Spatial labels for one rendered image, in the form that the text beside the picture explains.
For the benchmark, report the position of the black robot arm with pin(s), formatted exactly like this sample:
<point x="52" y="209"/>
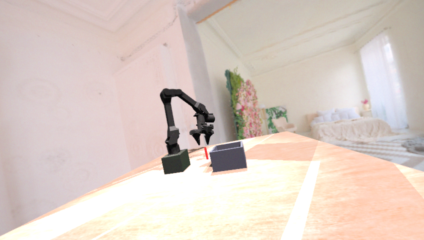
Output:
<point x="202" y="115"/>

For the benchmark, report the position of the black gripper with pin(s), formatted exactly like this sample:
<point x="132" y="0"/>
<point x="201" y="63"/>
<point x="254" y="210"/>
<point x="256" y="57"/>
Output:
<point x="197" y="132"/>

